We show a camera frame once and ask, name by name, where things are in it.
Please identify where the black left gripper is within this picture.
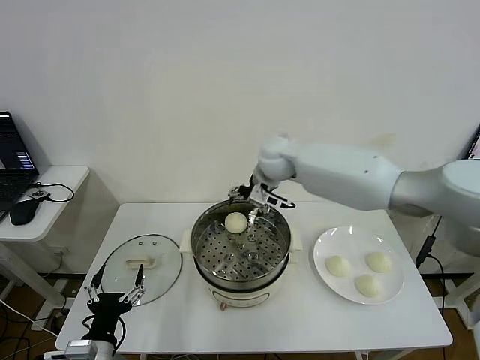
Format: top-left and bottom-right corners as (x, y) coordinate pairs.
(84, 262), (146, 341)

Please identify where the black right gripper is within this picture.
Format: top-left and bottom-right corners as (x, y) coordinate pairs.
(226, 182), (273, 227)

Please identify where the white steamed baozi bun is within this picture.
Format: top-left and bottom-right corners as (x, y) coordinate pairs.
(365, 251), (393, 274)
(354, 274), (385, 299)
(325, 255), (353, 279)
(224, 212), (248, 236)

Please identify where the round glass pot lid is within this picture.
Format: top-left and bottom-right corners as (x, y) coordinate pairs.
(99, 234), (184, 308)

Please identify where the steel steamer basket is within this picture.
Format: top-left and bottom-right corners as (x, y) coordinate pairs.
(190, 198), (292, 283)

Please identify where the cream electric cooking pot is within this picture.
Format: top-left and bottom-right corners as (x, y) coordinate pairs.
(178, 226), (303, 312)

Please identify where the white round plate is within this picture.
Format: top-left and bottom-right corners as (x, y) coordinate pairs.
(313, 226), (405, 305)

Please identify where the white side table with mouse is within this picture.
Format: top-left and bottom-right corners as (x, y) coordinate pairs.
(0, 166), (120, 314)

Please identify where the black computer mouse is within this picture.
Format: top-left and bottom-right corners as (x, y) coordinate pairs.
(9, 199), (41, 227)

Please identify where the black laptop with dark screen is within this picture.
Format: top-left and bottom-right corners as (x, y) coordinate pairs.
(0, 111), (40, 222)

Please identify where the black laptop with light windows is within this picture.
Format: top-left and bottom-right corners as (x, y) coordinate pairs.
(460, 122), (480, 163)

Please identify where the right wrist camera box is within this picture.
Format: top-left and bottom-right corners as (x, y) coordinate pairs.
(266, 194), (297, 209)

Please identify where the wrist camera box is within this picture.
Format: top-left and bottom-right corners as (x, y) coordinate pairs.
(43, 339), (99, 358)
(266, 194), (297, 209)

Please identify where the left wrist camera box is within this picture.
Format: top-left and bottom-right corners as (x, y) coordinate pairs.
(43, 339), (99, 358)

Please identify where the black usb cable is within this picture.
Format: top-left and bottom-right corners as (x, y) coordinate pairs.
(32, 182), (75, 204)

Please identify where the black power adapter cable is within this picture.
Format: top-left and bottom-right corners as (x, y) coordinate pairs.
(414, 215), (451, 320)

